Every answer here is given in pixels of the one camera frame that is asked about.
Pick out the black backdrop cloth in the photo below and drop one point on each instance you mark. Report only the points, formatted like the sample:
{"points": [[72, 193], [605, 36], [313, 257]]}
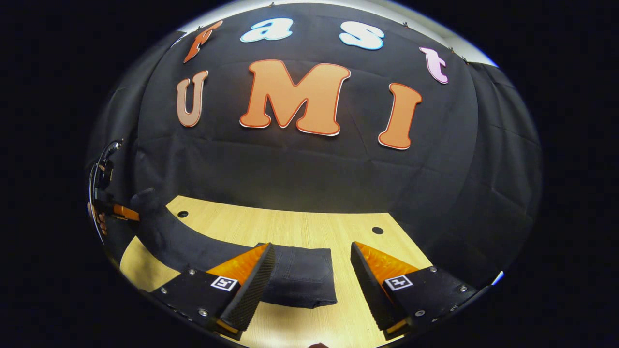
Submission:
{"points": [[314, 169]]}

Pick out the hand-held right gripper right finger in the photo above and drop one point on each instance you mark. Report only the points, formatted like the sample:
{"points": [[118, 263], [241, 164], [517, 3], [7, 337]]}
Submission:
{"points": [[375, 295]]}

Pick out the dark jeans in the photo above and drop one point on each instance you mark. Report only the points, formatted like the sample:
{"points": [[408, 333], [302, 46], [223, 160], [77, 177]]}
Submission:
{"points": [[193, 246]]}

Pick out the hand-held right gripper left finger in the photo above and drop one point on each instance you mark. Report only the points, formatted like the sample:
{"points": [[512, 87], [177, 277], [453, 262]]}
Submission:
{"points": [[249, 295]]}

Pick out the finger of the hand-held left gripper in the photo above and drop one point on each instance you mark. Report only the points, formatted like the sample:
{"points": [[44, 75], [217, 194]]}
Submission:
{"points": [[125, 212]]}

